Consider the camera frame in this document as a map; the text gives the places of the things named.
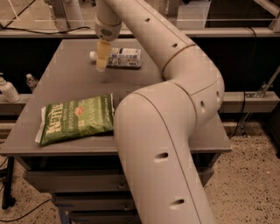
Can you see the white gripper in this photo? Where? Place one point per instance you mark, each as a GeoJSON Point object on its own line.
{"type": "Point", "coordinates": [107, 31]}

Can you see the clear plastic bottle blue label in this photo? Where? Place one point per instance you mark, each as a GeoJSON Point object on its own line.
{"type": "Point", "coordinates": [124, 58]}

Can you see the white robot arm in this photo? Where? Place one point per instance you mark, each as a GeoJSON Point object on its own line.
{"type": "Point", "coordinates": [153, 124]}

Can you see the small clear water bottle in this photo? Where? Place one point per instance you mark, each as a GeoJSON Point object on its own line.
{"type": "Point", "coordinates": [31, 81]}

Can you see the green potato chip bag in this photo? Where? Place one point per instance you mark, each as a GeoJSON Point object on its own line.
{"type": "Point", "coordinates": [75, 119]}

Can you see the black stand leg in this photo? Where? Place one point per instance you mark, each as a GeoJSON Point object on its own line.
{"type": "Point", "coordinates": [7, 174]}

